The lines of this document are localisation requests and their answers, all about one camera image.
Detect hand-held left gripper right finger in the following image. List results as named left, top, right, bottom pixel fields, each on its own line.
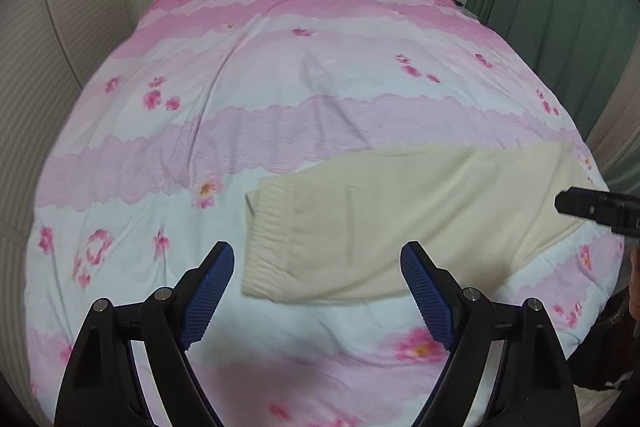
left=400, top=241, right=581, bottom=427

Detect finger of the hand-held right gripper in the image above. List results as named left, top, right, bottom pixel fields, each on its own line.
left=554, top=187, right=640, bottom=239

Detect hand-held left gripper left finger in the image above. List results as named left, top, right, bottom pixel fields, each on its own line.
left=54, top=241, right=236, bottom=427

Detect cream knit pants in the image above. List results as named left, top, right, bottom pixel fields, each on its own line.
left=240, top=141, right=608, bottom=305

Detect dark cloth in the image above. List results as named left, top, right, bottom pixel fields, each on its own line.
left=575, top=287, right=640, bottom=393

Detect green curtain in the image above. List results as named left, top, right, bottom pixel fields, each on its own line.
left=465, top=0, right=640, bottom=192

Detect pink floral blanket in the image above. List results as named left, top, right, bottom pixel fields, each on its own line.
left=27, top=0, right=626, bottom=427

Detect white ribbed wardrobe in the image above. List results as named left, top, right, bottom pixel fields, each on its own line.
left=0, top=0, right=143, bottom=408

